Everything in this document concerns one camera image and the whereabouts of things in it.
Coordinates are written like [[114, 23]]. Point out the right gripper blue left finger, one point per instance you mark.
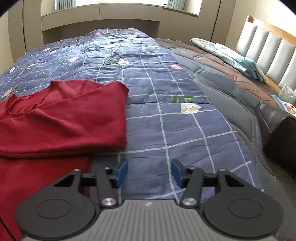
[[105, 179]]

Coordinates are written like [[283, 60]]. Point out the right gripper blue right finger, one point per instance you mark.
[[193, 180]]

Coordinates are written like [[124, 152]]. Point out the red long-sleeve shirt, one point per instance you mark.
[[48, 133]]

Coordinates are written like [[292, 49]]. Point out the blue plaid floral quilt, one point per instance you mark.
[[167, 115]]

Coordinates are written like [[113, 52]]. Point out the grey brown quilted mattress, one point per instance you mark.
[[237, 97]]

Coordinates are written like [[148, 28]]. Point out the black storage box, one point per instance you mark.
[[277, 129]]

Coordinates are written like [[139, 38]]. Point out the colourful book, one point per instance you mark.
[[285, 105]]

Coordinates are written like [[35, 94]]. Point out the light blue floral pillow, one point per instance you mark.
[[241, 63]]

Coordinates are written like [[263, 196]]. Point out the grey padded wooden headboard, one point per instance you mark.
[[272, 48]]

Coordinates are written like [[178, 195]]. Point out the beige window bench cabinet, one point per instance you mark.
[[155, 21]]

